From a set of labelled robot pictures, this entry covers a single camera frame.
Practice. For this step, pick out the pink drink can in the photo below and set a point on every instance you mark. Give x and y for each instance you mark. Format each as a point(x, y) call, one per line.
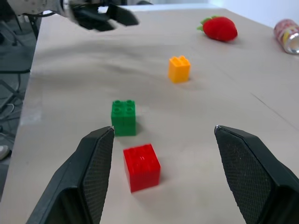
point(287, 35)

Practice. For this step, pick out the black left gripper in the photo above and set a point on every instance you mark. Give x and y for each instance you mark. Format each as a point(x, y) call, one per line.
point(87, 15)

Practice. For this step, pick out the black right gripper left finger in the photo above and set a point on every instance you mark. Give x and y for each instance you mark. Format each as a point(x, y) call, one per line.
point(77, 177)

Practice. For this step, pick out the white shoe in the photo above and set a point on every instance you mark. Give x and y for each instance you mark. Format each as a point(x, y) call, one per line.
point(3, 152)

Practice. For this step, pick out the red toy brick cube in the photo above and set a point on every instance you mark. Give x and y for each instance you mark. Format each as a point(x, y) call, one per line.
point(142, 168)

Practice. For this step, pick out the black chair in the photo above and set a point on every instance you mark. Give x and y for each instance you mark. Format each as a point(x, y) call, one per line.
point(14, 56)

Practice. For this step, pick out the red plush strawberry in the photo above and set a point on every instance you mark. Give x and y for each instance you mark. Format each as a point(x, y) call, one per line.
point(219, 29)

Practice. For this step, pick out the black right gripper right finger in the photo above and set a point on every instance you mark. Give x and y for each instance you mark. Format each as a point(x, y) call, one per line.
point(254, 177)

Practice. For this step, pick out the green toy brick cube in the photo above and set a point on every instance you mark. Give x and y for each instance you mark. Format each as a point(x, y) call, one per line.
point(123, 115)

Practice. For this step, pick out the orange toy brick cube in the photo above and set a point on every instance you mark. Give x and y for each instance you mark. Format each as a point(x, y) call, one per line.
point(178, 70)

